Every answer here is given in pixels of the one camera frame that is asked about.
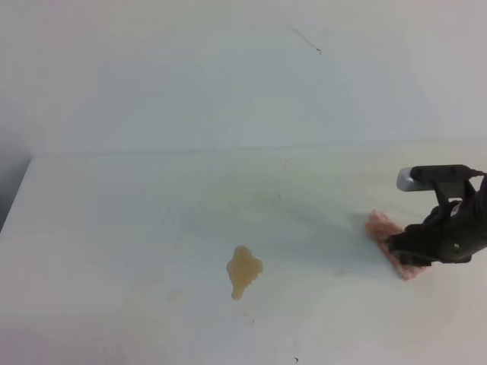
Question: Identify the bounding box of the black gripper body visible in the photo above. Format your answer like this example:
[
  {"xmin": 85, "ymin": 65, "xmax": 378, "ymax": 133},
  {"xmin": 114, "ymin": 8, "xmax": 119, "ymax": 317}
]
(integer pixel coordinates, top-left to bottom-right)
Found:
[{"xmin": 410, "ymin": 165, "xmax": 486, "ymax": 263}]

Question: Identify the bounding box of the pink striped rag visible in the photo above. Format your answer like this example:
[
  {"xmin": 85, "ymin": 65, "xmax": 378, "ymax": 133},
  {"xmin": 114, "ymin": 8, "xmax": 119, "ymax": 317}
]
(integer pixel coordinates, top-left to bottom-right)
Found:
[{"xmin": 365, "ymin": 211, "xmax": 430, "ymax": 281}]

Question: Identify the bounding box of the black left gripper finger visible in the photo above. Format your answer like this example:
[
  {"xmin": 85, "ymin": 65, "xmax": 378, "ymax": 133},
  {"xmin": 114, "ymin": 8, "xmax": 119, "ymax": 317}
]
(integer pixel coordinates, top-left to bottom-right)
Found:
[{"xmin": 387, "ymin": 224, "xmax": 438, "ymax": 253}]

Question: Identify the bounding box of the tan coffee stain puddle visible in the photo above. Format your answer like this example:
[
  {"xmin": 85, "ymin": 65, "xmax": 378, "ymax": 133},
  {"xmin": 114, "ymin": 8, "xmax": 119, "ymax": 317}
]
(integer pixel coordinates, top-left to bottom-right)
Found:
[{"xmin": 226, "ymin": 246, "xmax": 263, "ymax": 300}]

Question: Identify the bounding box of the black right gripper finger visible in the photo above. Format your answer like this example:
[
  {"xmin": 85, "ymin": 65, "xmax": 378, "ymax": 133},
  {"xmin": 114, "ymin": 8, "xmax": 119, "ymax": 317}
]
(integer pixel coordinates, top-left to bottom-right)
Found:
[{"xmin": 394, "ymin": 250, "xmax": 441, "ymax": 268}]

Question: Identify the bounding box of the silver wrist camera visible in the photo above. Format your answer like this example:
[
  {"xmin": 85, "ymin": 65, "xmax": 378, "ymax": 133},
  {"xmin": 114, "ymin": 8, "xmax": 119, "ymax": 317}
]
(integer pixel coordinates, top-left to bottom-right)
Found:
[{"xmin": 396, "ymin": 167, "xmax": 434, "ymax": 192}]

